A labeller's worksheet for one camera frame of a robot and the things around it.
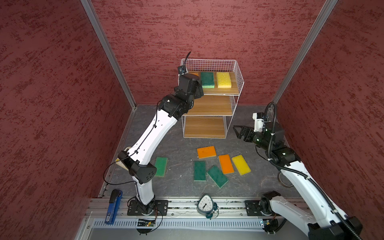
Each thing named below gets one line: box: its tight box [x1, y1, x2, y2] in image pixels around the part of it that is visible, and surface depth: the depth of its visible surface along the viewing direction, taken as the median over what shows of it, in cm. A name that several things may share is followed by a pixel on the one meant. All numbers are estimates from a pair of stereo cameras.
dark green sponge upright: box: [193, 160, 206, 182], surface depth 87 cm
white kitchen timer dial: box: [194, 193, 219, 220], surface depth 73 cm
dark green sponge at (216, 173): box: [206, 165, 229, 189], surface depth 85 cm
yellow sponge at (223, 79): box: [216, 72, 232, 88], surface depth 75 cm
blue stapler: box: [105, 189, 123, 225], surface depth 74 cm
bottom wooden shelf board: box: [184, 116, 226, 138], surface depth 111 cm
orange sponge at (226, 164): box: [218, 154, 234, 174], surface depth 91 cm
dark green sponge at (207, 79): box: [201, 72, 215, 89], surface depth 75 cm
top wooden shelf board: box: [198, 71, 239, 95], surface depth 74 cm
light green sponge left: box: [154, 157, 168, 177], surface depth 89 cm
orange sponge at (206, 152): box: [196, 145, 217, 159], surface depth 95 cm
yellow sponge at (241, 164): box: [231, 154, 252, 176], surface depth 90 cm
